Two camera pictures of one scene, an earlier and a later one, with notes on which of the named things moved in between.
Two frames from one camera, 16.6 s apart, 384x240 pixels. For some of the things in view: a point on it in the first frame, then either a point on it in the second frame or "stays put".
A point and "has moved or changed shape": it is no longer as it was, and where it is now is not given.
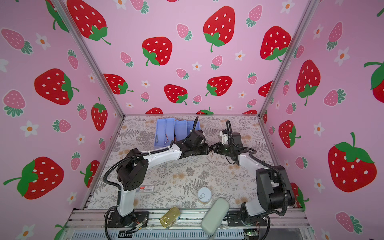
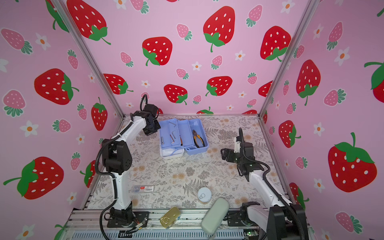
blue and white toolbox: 171,129 has moved or changed shape
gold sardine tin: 170,217 stays put
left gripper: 206,150 → 157,127
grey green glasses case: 213,220 stays put
